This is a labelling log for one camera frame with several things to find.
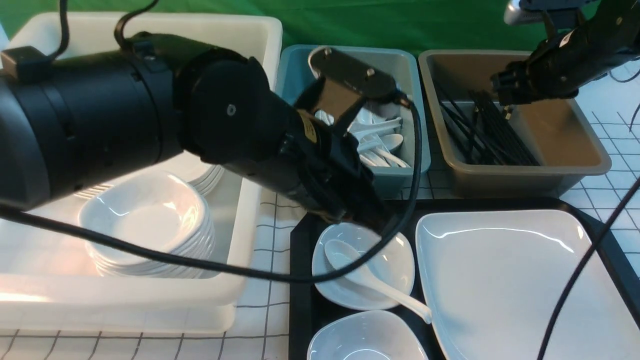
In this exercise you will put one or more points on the top stacked white square plate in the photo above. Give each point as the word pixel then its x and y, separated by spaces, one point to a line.
pixel 200 175

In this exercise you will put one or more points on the large white rice plate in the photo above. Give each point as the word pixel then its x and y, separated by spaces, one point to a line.
pixel 493 278

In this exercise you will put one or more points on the large white plastic bin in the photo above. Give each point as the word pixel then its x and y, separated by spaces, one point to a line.
pixel 48 280

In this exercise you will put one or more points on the brown plastic bin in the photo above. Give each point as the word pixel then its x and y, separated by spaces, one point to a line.
pixel 556 131

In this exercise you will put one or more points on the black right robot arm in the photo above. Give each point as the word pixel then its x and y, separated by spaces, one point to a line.
pixel 576 51

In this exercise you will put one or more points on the white spoons pile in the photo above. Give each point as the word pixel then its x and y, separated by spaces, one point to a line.
pixel 378 138

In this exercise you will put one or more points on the white ceramic soup spoon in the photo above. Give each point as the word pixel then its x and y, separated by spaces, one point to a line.
pixel 340 253

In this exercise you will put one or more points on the white bowl front tray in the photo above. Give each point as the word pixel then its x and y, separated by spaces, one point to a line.
pixel 368 335

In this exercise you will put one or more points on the black chopsticks bundle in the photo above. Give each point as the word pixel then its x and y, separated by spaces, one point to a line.
pixel 483 135

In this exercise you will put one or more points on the white bowl with spoon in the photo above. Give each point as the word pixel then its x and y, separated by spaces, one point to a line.
pixel 394 265

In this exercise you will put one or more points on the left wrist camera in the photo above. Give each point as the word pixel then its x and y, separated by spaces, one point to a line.
pixel 344 84

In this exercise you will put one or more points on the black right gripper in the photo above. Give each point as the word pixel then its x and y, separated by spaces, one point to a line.
pixel 545 77

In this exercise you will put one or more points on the green backdrop cloth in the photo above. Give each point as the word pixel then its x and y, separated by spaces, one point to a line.
pixel 410 25

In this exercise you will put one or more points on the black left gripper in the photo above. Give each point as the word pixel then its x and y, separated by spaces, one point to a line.
pixel 329 179

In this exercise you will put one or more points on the white checkered tablecloth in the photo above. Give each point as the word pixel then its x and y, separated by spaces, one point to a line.
pixel 261 325

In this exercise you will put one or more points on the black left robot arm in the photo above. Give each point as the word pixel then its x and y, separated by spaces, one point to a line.
pixel 70 124

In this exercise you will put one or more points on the lower stacked white bowls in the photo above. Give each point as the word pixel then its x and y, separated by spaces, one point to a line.
pixel 150 267

